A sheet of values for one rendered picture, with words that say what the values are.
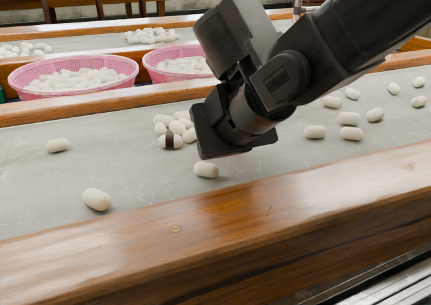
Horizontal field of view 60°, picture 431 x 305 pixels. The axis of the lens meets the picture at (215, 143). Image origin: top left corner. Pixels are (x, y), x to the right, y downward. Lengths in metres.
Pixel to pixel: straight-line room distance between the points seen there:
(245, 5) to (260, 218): 0.21
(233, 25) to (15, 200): 0.33
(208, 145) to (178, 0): 5.57
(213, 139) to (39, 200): 0.22
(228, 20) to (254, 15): 0.02
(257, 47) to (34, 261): 0.27
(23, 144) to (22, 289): 0.32
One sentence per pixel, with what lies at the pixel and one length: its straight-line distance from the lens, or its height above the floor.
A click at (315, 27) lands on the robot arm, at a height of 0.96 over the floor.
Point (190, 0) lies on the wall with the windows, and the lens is 6.05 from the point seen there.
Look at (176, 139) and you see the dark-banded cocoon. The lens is 0.55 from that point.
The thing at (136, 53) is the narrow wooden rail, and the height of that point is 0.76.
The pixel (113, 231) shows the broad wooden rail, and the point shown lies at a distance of 0.38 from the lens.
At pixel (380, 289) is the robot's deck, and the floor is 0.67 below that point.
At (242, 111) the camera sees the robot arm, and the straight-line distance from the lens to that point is 0.36.
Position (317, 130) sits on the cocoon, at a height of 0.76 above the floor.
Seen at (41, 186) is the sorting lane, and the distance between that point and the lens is 0.52.
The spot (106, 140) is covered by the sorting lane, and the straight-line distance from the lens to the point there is 0.60.
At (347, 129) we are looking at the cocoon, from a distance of 0.61.
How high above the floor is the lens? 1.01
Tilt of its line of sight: 28 degrees down
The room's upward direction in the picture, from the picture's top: straight up
